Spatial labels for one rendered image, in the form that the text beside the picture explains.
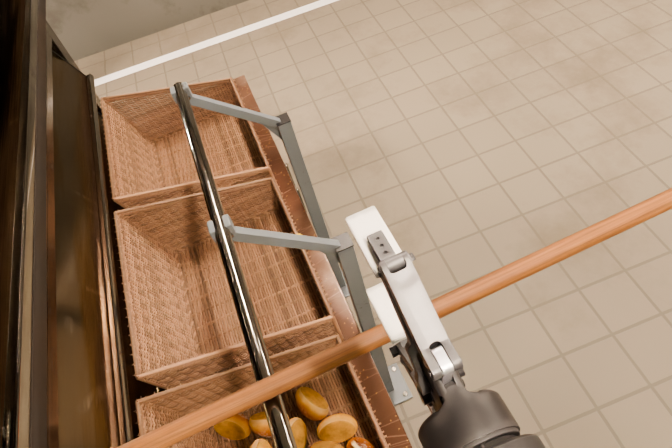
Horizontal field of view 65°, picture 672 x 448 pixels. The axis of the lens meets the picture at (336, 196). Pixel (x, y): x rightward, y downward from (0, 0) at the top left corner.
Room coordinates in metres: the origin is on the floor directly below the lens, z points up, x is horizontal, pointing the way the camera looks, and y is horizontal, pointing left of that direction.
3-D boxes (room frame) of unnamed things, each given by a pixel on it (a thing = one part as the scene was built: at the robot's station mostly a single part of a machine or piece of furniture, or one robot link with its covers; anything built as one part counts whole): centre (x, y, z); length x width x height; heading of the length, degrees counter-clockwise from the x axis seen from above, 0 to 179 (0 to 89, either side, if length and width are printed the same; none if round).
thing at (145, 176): (1.47, 0.45, 0.72); 0.56 x 0.49 x 0.28; 9
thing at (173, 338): (0.89, 0.36, 0.72); 0.56 x 0.49 x 0.28; 9
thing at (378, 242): (0.25, -0.03, 1.57); 0.05 x 0.01 x 0.03; 9
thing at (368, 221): (0.27, -0.02, 1.55); 0.07 x 0.03 x 0.01; 9
